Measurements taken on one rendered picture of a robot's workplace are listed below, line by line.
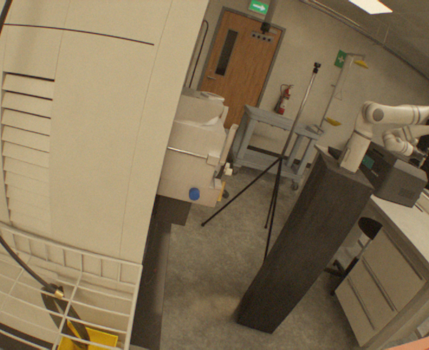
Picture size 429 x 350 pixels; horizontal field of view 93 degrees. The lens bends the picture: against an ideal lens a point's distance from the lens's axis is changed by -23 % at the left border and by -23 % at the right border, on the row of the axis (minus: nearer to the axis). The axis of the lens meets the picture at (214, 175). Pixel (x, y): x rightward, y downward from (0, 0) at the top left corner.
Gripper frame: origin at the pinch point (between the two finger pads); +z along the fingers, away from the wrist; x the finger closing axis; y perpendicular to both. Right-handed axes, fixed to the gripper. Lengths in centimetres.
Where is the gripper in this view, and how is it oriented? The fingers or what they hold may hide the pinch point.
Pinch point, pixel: (426, 154)
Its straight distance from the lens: 169.5
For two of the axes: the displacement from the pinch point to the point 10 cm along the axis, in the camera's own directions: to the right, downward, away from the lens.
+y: -2.9, 8.6, 4.2
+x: 0.6, 4.5, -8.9
